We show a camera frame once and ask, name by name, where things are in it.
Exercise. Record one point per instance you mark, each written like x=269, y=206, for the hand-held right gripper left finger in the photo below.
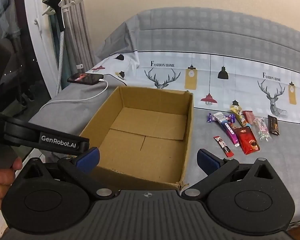
x=88, y=159

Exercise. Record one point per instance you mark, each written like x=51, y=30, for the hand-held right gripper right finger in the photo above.
x=208, y=161

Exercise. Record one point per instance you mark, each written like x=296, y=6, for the red stick packet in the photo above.
x=223, y=146

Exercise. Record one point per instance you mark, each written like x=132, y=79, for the white purple long packet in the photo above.
x=228, y=130

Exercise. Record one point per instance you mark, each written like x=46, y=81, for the purple small candy packet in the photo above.
x=230, y=117
x=210, y=118

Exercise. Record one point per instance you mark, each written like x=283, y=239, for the large red snack packet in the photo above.
x=248, y=141

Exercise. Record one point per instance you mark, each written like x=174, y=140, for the yellow cartoon snack packet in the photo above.
x=237, y=113

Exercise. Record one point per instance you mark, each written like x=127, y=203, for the pink red small packet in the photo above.
x=248, y=117

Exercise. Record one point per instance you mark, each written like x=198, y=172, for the brown cardboard box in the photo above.
x=150, y=140

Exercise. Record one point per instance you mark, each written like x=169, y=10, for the clear pink candy bag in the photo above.
x=262, y=128

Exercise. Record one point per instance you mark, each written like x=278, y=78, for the dark brown chocolate bar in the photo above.
x=273, y=126

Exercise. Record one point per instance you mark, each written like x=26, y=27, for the person's left hand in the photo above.
x=0, y=185

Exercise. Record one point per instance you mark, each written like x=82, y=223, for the grey pillow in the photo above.
x=65, y=116

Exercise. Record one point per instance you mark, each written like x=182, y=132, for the black smartphone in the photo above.
x=82, y=78

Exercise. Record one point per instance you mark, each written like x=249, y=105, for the grey curtain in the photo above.
x=77, y=42

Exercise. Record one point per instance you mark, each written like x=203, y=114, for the grey printed bed sheet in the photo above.
x=240, y=55

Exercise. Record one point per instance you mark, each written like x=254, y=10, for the white window frame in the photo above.
x=40, y=55

